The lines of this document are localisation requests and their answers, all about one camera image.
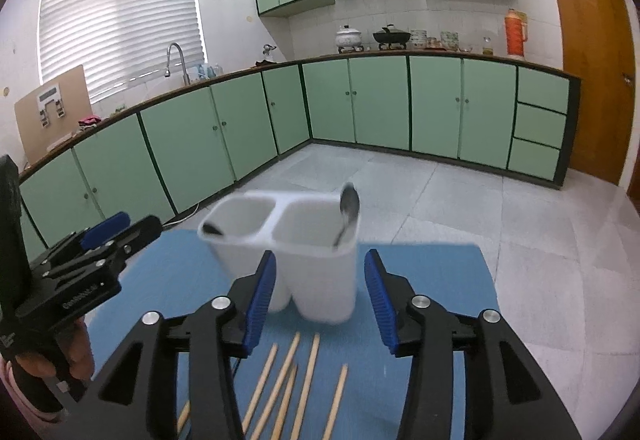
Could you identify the green printed container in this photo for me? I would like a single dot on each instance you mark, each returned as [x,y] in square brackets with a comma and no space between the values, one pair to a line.
[449,40]

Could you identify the white window blind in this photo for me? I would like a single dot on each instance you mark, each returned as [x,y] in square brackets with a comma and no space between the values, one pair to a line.
[120,20]

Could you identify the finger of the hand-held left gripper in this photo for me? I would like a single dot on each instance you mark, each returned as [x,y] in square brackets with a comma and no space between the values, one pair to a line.
[142,232]
[107,226]

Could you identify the stack of bowls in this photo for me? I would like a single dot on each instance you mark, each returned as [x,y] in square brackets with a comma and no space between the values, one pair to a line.
[418,39]

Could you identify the blue table mat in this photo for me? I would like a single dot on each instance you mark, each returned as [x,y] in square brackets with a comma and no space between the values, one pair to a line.
[440,270]

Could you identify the white lidded pot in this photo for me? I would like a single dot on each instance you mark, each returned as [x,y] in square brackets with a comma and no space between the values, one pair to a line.
[348,38]

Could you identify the green base cabinet run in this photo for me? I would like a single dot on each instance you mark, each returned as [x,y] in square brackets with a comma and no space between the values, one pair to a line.
[380,100]

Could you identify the wooden door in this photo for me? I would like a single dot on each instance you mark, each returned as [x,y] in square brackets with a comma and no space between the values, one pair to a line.
[585,45]

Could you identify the metal kettle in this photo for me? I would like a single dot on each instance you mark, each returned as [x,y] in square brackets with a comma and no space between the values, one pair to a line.
[269,52]

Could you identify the small glass jar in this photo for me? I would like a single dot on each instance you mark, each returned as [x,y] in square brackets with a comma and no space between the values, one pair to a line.
[487,49]

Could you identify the person's left hand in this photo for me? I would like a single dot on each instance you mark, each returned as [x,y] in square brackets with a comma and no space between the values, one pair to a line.
[77,355]

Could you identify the orange thermos flask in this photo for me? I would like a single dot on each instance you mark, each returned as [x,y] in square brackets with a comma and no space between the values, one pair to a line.
[515,35]

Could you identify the metal kitchen faucet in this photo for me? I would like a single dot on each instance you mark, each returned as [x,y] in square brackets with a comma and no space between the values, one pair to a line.
[184,67]

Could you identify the metal spoon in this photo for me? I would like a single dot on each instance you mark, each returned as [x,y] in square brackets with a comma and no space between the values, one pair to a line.
[350,207]

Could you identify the red cloth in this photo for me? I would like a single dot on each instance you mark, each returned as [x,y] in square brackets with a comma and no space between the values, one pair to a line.
[89,121]

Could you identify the white two-compartment utensil holder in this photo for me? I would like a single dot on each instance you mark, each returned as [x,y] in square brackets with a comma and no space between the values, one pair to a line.
[320,280]

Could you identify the brown cardboard panel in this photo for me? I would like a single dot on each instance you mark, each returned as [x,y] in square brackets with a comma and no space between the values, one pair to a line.
[30,130]

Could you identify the clear plastic bottle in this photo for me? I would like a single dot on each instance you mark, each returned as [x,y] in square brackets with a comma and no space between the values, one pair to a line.
[218,69]

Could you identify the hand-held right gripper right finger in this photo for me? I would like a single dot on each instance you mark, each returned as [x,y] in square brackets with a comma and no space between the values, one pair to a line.
[380,300]

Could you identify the black wok with lid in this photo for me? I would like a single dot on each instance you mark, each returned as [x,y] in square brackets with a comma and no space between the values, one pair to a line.
[391,37]

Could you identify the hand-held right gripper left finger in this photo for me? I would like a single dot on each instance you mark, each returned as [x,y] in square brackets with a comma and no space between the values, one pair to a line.
[262,300]

